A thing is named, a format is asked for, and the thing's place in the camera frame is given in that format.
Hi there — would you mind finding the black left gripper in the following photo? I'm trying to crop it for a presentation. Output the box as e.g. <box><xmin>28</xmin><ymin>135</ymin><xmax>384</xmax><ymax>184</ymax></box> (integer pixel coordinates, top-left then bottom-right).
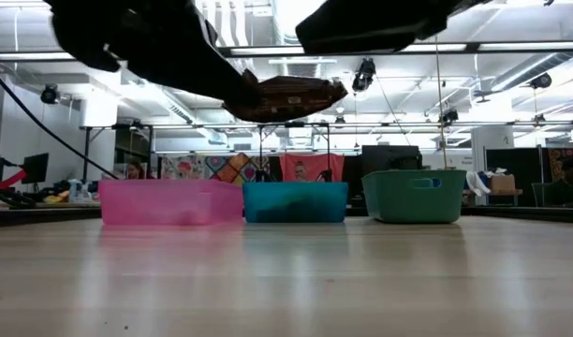
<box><xmin>47</xmin><ymin>0</ymin><xmax>263</xmax><ymax>108</ymax></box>

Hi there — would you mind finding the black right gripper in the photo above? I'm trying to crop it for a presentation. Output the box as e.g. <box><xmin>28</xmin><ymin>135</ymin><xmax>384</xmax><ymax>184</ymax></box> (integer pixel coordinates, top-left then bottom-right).
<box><xmin>295</xmin><ymin>0</ymin><xmax>493</xmax><ymax>54</ymax></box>

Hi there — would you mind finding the brown chocolate bar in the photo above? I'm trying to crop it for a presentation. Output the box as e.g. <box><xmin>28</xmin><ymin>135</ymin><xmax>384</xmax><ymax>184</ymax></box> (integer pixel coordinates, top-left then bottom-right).
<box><xmin>223</xmin><ymin>74</ymin><xmax>349</xmax><ymax>125</ymax></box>

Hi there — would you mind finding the white light strip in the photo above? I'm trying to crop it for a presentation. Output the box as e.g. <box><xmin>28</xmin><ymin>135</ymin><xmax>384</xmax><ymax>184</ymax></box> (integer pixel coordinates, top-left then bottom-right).
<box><xmin>477</xmin><ymin>41</ymin><xmax>573</xmax><ymax>51</ymax></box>
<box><xmin>220</xmin><ymin>45</ymin><xmax>306</xmax><ymax>56</ymax></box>
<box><xmin>401</xmin><ymin>43</ymin><xmax>468</xmax><ymax>52</ymax></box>
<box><xmin>0</xmin><ymin>51</ymin><xmax>77</xmax><ymax>61</ymax></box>

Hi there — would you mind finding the colourful patchwork quilt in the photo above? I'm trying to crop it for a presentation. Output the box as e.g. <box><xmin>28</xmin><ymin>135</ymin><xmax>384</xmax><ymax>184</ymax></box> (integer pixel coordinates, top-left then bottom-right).
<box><xmin>204</xmin><ymin>152</ymin><xmax>272</xmax><ymax>185</ymax></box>

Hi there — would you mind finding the floral white cloth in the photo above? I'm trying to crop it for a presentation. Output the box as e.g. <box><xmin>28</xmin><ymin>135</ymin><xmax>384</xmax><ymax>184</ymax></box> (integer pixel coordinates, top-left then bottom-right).
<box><xmin>160</xmin><ymin>154</ymin><xmax>206</xmax><ymax>181</ymax></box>

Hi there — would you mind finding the black overhead beam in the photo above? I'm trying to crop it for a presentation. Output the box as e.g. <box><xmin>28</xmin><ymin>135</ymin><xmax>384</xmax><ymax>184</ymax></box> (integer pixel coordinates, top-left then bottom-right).
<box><xmin>0</xmin><ymin>40</ymin><xmax>573</xmax><ymax>65</ymax></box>

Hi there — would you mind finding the orange hanging cloth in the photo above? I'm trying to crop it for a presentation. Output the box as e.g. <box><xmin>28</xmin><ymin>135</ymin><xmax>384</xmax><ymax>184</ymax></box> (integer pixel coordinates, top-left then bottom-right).
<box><xmin>279</xmin><ymin>153</ymin><xmax>346</xmax><ymax>183</ymax></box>

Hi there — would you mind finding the person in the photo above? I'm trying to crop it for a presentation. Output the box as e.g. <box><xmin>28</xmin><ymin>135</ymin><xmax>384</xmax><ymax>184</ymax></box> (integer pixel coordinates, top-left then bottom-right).
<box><xmin>293</xmin><ymin>160</ymin><xmax>311</xmax><ymax>183</ymax></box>
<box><xmin>543</xmin><ymin>157</ymin><xmax>573</xmax><ymax>208</ymax></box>
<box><xmin>125</xmin><ymin>161</ymin><xmax>150</xmax><ymax>181</ymax></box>

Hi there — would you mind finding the wide black monitor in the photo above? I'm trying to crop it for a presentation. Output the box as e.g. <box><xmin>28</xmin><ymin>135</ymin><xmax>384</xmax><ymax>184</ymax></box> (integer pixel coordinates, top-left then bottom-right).
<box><xmin>360</xmin><ymin>144</ymin><xmax>423</xmax><ymax>172</ymax></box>

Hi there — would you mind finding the blue plastic bin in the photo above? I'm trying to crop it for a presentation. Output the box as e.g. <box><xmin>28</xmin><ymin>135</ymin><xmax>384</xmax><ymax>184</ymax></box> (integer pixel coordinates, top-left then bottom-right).
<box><xmin>242</xmin><ymin>181</ymin><xmax>349</xmax><ymax>224</ymax></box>

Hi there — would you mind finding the pink plastic bin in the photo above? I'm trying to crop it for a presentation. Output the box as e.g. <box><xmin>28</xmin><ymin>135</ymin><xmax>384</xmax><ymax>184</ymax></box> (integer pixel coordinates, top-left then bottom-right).
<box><xmin>97</xmin><ymin>179</ymin><xmax>244</xmax><ymax>227</ymax></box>

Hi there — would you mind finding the white pillar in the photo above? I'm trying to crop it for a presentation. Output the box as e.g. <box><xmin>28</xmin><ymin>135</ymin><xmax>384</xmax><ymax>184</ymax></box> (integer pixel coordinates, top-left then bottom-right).
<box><xmin>471</xmin><ymin>125</ymin><xmax>516</xmax><ymax>172</ymax></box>

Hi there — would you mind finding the teal plastic bin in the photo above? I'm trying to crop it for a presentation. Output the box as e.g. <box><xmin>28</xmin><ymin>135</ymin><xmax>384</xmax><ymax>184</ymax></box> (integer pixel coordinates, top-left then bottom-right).
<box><xmin>360</xmin><ymin>168</ymin><xmax>468</xmax><ymax>225</ymax></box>

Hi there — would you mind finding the small black monitor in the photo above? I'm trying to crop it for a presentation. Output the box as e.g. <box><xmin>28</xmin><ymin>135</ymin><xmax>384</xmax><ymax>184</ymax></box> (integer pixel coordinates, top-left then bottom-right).
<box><xmin>22</xmin><ymin>152</ymin><xmax>50</xmax><ymax>184</ymax></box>

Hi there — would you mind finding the black partition panel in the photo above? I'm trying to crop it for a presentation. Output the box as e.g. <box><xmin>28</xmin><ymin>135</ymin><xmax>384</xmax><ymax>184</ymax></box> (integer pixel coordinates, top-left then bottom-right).
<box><xmin>485</xmin><ymin>147</ymin><xmax>543</xmax><ymax>188</ymax></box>

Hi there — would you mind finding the cardboard box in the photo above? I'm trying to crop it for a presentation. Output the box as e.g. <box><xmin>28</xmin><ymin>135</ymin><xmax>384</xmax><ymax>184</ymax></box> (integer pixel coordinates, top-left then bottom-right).
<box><xmin>490</xmin><ymin>173</ymin><xmax>517</xmax><ymax>193</ymax></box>

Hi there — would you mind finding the red lever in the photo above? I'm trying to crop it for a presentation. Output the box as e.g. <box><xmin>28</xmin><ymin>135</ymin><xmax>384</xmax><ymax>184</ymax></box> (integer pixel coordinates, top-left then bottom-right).
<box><xmin>0</xmin><ymin>168</ymin><xmax>29</xmax><ymax>191</ymax></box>

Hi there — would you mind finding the grey chair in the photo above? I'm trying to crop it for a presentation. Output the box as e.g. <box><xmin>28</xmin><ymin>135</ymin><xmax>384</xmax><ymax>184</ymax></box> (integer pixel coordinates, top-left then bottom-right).
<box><xmin>530</xmin><ymin>182</ymin><xmax>548</xmax><ymax>207</ymax></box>

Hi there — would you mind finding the silver air duct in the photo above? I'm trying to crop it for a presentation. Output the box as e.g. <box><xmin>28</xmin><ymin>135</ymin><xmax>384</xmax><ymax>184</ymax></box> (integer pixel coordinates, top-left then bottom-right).
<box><xmin>270</xmin><ymin>0</ymin><xmax>337</xmax><ymax>79</ymax></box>

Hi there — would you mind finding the black metal workstation frame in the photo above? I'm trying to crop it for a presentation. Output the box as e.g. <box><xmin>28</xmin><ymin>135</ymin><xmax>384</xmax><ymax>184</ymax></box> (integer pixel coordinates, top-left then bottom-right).
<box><xmin>80</xmin><ymin>120</ymin><xmax>334</xmax><ymax>184</ymax></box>

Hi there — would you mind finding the black slanted cable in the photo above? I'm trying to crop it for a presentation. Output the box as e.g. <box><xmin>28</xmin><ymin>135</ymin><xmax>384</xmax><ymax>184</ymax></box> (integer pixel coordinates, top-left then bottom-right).
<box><xmin>0</xmin><ymin>61</ymin><xmax>121</xmax><ymax>182</ymax></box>

